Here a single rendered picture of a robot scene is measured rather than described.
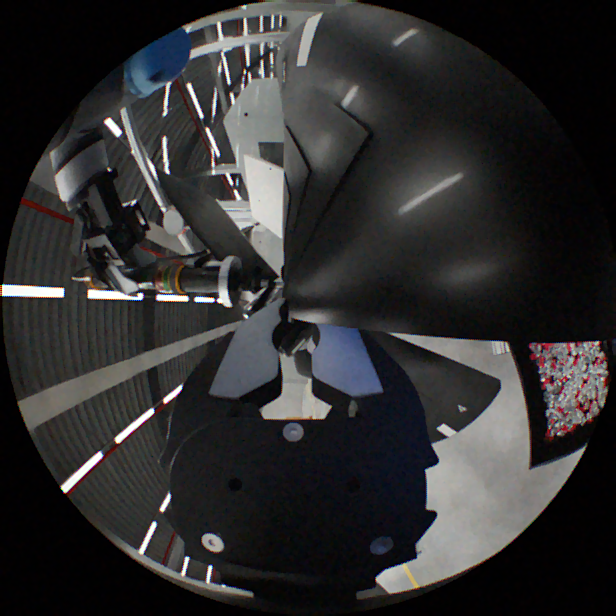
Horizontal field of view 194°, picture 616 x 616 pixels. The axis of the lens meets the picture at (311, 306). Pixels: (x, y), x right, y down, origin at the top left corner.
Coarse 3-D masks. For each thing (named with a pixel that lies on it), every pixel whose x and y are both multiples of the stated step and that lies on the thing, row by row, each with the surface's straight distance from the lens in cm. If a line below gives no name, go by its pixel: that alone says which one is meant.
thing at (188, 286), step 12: (84, 276) 51; (180, 276) 28; (192, 276) 27; (204, 276) 26; (216, 276) 25; (240, 276) 25; (252, 276) 25; (180, 288) 28; (192, 288) 27; (204, 288) 26; (216, 288) 26; (240, 288) 25; (252, 288) 25
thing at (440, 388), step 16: (384, 336) 26; (400, 352) 26; (416, 352) 26; (432, 352) 26; (416, 368) 27; (432, 368) 27; (448, 368) 27; (464, 368) 27; (416, 384) 28; (432, 384) 28; (448, 384) 28; (464, 384) 28; (480, 384) 28; (496, 384) 28; (432, 400) 29; (448, 400) 29; (464, 400) 29; (480, 400) 29; (432, 416) 31; (448, 416) 31; (464, 416) 31; (432, 432) 34
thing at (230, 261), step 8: (208, 256) 32; (232, 256) 25; (184, 264) 32; (192, 264) 31; (200, 264) 29; (208, 264) 29; (216, 264) 29; (224, 264) 24; (232, 264) 24; (240, 264) 27; (224, 272) 23; (232, 272) 24; (240, 272) 28; (224, 280) 23; (232, 280) 24; (224, 288) 23; (232, 288) 25; (224, 296) 23; (232, 296) 25; (240, 296) 28; (224, 304) 25; (232, 304) 25
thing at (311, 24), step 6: (312, 18) 11; (318, 18) 10; (306, 24) 11; (312, 24) 10; (306, 30) 11; (312, 30) 10; (306, 36) 10; (312, 36) 10; (306, 42) 10; (300, 48) 11; (306, 48) 10; (300, 54) 11; (306, 54) 10; (300, 60) 10; (306, 60) 9
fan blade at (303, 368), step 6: (294, 354) 44; (300, 354) 44; (306, 354) 44; (294, 360) 48; (300, 360) 47; (306, 360) 47; (300, 366) 51; (306, 366) 50; (300, 372) 58; (306, 372) 56
